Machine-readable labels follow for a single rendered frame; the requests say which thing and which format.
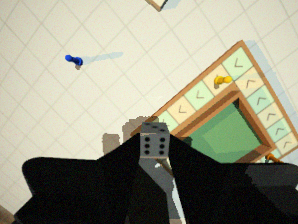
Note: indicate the beige rectangular block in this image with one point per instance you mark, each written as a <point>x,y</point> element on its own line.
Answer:
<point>158,3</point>

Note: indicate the yellow game pawn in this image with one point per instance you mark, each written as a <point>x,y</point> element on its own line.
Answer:
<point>219,80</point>

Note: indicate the brown game pawn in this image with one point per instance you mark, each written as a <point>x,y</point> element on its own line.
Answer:
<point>271,157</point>

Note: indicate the blue game pawn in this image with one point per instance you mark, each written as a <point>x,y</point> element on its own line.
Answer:
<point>76,60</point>

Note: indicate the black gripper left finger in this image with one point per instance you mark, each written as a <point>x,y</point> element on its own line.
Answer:
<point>109,178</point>

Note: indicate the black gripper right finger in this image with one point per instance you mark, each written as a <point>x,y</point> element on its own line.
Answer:
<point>204,185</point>

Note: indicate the grey die with black pips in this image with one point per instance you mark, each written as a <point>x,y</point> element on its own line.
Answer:
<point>154,140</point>

